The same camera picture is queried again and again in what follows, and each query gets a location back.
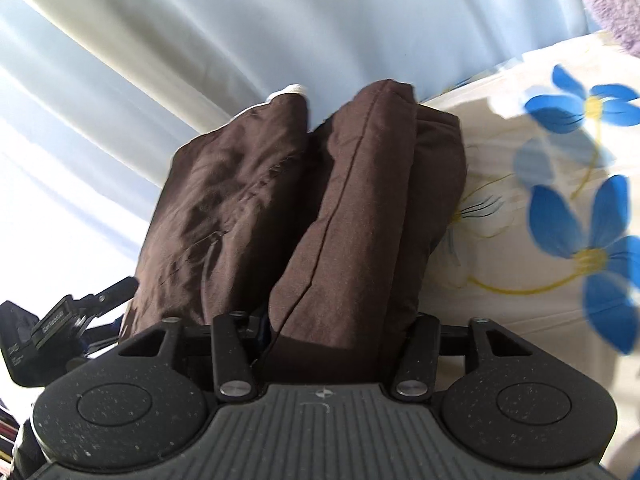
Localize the colourful striped stack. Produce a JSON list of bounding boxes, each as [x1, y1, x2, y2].
[[0, 394, 25, 467]]

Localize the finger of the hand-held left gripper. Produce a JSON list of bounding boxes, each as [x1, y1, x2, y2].
[[75, 277, 139, 312]]

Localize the white floral bedsheet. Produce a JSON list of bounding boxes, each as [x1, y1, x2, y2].
[[419, 30, 640, 480]]

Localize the pale glossy padded headboard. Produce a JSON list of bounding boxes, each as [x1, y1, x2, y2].
[[0, 0, 608, 401]]

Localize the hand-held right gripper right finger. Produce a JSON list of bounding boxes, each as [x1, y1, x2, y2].
[[389, 314, 532, 403]]

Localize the purple fluffy plush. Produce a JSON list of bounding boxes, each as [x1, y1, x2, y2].
[[575, 0, 640, 56]]

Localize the dark brown pants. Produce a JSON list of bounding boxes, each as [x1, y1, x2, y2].
[[120, 79, 468, 383]]

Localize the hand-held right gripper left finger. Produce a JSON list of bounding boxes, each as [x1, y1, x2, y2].
[[116, 311, 259, 404]]

